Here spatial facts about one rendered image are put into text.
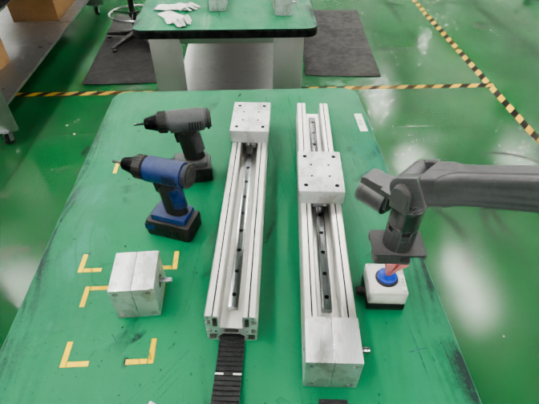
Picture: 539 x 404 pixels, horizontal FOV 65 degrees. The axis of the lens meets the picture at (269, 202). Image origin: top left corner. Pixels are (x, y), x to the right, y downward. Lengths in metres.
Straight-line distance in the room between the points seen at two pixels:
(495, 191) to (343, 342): 0.36
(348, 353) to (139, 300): 0.42
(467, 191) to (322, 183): 0.44
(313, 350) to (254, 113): 0.75
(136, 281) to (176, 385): 0.21
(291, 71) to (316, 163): 1.38
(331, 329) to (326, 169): 0.43
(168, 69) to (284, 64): 0.62
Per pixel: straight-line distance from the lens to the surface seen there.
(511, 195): 0.65
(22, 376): 0.99
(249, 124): 1.24
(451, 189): 0.69
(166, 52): 2.41
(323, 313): 0.89
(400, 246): 0.83
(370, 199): 0.81
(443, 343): 0.97
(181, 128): 1.13
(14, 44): 4.02
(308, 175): 1.06
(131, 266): 0.93
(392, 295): 0.93
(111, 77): 3.68
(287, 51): 2.38
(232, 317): 0.88
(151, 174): 0.97
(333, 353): 0.79
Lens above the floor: 1.57
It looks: 43 degrees down
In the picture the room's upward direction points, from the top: straight up
